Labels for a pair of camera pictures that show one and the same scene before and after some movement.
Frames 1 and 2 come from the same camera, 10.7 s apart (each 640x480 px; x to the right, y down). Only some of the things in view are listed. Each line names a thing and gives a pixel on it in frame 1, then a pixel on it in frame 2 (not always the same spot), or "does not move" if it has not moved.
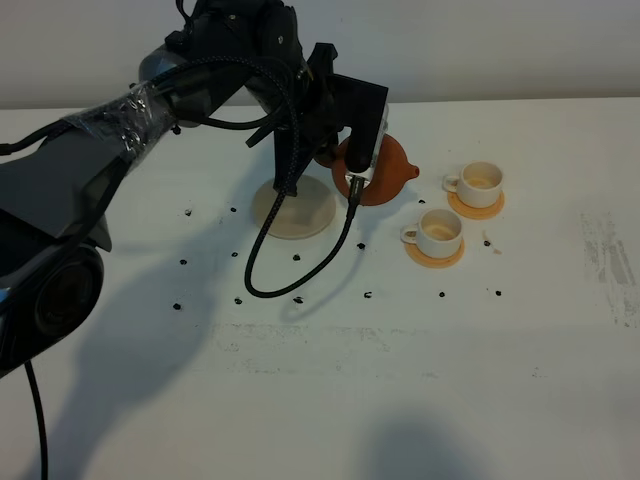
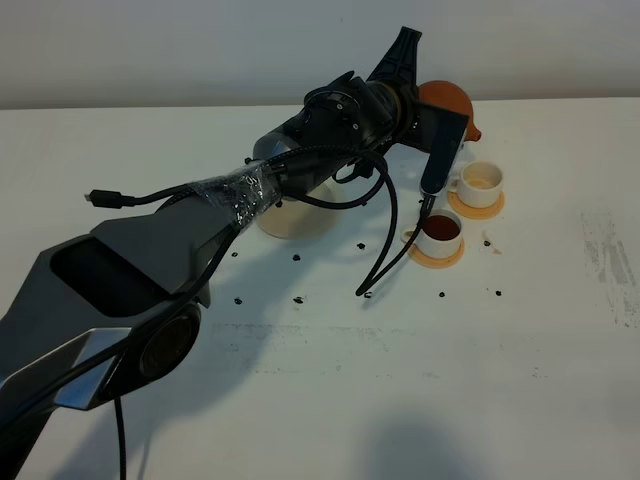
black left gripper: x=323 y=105 → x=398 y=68
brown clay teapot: x=391 y=172 → x=449 y=97
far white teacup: x=478 y=185 does not move
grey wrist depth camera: x=364 y=174 → x=444 y=133
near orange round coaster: x=424 y=260 does not move
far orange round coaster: x=475 y=213 does not move
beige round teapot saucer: x=299 y=216 does not move
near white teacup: x=437 y=234 does not move
